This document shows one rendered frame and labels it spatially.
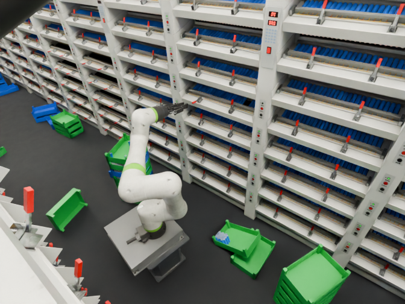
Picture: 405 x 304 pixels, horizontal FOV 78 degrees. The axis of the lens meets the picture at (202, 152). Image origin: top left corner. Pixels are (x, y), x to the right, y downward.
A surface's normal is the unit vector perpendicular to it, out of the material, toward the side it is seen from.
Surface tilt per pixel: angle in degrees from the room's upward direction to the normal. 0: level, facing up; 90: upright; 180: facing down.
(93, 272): 0
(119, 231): 2
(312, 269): 0
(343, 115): 17
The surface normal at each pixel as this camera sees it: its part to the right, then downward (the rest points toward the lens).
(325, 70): -0.22, -0.58
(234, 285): -0.04, -0.77
